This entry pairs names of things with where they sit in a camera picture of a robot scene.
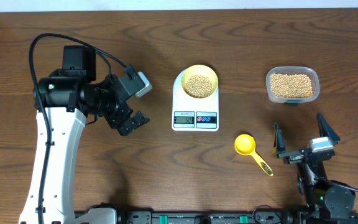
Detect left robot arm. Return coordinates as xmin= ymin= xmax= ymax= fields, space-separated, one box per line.
xmin=19 ymin=45 xmax=152 ymax=223

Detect black cable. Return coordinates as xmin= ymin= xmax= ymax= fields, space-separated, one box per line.
xmin=317 ymin=177 xmax=358 ymax=198
xmin=28 ymin=32 xmax=129 ymax=224

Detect soybeans pile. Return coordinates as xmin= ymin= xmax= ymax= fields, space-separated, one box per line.
xmin=269 ymin=73 xmax=313 ymax=98

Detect clear plastic container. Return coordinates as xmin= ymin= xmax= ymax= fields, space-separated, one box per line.
xmin=266 ymin=66 xmax=320 ymax=104

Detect green tape label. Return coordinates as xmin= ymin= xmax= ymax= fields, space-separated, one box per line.
xmin=285 ymin=102 xmax=299 ymax=106

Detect yellow measuring scoop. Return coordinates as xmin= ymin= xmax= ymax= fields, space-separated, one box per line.
xmin=234 ymin=134 xmax=273 ymax=177

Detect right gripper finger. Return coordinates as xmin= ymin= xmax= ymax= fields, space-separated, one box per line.
xmin=273 ymin=123 xmax=286 ymax=157
xmin=316 ymin=113 xmax=341 ymax=145

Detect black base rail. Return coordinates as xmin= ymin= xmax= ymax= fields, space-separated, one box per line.
xmin=75 ymin=203 xmax=358 ymax=224

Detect right black cable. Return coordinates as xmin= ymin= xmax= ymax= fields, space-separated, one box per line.
xmin=317 ymin=177 xmax=358 ymax=198

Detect pale yellow bowl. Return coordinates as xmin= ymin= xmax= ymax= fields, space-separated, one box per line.
xmin=181 ymin=65 xmax=218 ymax=97

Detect left black cable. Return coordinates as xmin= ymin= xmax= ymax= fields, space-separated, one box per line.
xmin=28 ymin=32 xmax=129 ymax=224

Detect soybeans in bowl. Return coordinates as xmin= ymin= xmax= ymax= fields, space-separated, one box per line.
xmin=184 ymin=75 xmax=215 ymax=98

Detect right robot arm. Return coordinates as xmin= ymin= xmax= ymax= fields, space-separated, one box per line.
xmin=273 ymin=113 xmax=358 ymax=223

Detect white digital kitchen scale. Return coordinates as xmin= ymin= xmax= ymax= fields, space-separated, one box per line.
xmin=172 ymin=70 xmax=219 ymax=132

